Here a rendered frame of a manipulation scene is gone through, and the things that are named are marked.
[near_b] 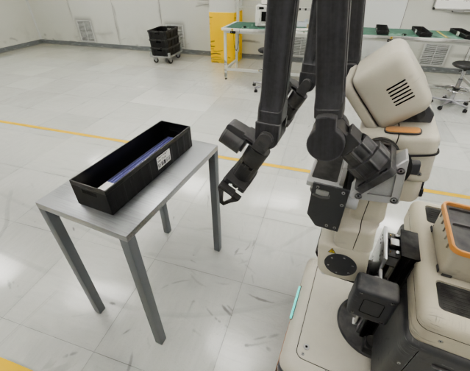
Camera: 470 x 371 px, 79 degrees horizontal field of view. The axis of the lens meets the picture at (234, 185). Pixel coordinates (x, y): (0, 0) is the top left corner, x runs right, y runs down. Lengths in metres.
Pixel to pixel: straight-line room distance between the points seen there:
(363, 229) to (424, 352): 0.37
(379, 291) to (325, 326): 0.49
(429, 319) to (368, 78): 0.63
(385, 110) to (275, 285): 1.33
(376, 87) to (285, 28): 0.26
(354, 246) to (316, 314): 0.55
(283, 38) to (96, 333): 1.64
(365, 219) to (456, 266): 0.26
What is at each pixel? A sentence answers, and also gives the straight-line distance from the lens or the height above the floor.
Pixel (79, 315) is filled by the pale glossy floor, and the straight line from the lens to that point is 1.93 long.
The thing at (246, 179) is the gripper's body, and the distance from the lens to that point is 0.76.
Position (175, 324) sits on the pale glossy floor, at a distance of 1.74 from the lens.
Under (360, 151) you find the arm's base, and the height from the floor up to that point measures 1.23.
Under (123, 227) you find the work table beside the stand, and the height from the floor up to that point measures 0.80.
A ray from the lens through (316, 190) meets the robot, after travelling 0.85.
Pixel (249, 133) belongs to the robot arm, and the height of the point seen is 1.21.
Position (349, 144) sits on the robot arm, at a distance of 0.63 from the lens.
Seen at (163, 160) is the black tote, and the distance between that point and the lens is 1.31.
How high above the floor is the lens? 1.52
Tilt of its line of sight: 37 degrees down
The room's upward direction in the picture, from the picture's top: straight up
